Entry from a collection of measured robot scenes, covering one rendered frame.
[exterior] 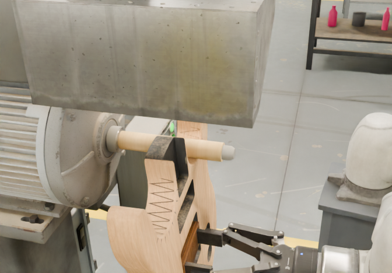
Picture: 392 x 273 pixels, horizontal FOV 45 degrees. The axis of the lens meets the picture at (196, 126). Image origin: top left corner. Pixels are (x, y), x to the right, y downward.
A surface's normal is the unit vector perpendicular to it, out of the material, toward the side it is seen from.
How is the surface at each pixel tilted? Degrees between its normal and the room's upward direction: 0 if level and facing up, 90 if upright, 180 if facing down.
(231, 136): 0
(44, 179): 98
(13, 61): 90
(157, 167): 94
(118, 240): 91
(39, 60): 90
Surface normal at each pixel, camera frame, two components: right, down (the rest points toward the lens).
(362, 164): -0.72, 0.32
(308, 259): -0.11, -0.69
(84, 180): 0.92, 0.22
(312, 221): -0.02, -0.88
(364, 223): -0.39, 0.44
